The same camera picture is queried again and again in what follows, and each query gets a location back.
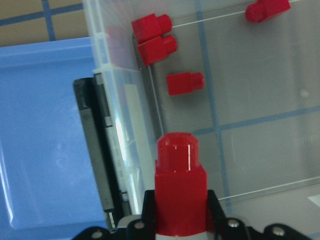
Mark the blue plastic tray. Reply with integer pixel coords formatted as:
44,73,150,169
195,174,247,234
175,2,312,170
0,38,105,230

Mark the clear plastic storage box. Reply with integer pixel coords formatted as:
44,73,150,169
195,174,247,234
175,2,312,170
83,0,320,240

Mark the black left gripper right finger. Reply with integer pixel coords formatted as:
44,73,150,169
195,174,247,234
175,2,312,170
206,190,226,225

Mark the black box latch handle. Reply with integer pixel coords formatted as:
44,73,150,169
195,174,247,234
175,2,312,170
73,77,117,231

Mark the red block far corner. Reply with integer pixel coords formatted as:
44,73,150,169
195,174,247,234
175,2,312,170
245,0,291,23

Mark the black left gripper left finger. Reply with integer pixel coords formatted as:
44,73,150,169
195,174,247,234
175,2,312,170
141,190,157,225

